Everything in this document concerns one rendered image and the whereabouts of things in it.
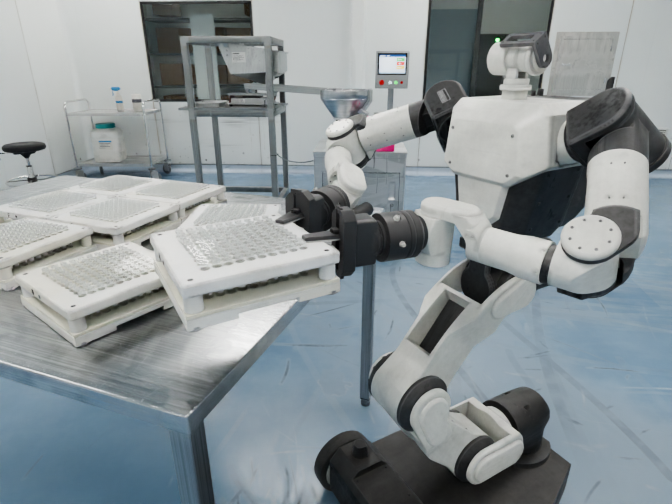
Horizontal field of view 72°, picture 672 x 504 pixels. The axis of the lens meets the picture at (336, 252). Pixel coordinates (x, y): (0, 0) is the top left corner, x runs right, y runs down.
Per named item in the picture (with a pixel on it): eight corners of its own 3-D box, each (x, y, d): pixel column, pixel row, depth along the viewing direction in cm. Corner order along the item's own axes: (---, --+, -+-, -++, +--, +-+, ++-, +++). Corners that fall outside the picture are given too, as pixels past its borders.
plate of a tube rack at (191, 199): (118, 202, 148) (117, 195, 147) (169, 185, 169) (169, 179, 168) (180, 210, 140) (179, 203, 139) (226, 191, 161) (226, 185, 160)
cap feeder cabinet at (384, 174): (314, 257, 333) (312, 151, 305) (321, 231, 386) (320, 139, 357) (401, 259, 330) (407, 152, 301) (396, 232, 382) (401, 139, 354)
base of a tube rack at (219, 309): (154, 270, 83) (152, 257, 82) (279, 244, 94) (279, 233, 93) (187, 332, 63) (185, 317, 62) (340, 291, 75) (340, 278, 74)
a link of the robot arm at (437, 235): (406, 276, 82) (459, 267, 86) (412, 219, 78) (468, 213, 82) (378, 252, 91) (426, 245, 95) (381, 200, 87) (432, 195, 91)
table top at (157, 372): (-315, 280, 114) (-322, 267, 113) (65, 182, 210) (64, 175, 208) (189, 436, 66) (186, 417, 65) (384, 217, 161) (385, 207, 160)
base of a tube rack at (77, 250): (-65, 274, 109) (-68, 264, 108) (32, 240, 130) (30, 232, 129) (7, 291, 100) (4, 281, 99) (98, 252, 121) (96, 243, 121)
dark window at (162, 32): (153, 101, 576) (139, 1, 534) (153, 101, 577) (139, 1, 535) (257, 102, 568) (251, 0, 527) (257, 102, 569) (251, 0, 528)
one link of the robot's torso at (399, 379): (383, 403, 122) (490, 269, 126) (426, 447, 108) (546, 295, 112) (351, 380, 113) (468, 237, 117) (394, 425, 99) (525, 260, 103)
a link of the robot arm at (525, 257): (482, 278, 83) (599, 318, 71) (473, 247, 75) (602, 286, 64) (508, 233, 86) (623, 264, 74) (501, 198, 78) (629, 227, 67)
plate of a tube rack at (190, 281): (150, 244, 81) (148, 233, 80) (278, 221, 92) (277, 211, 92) (182, 300, 61) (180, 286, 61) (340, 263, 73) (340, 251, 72)
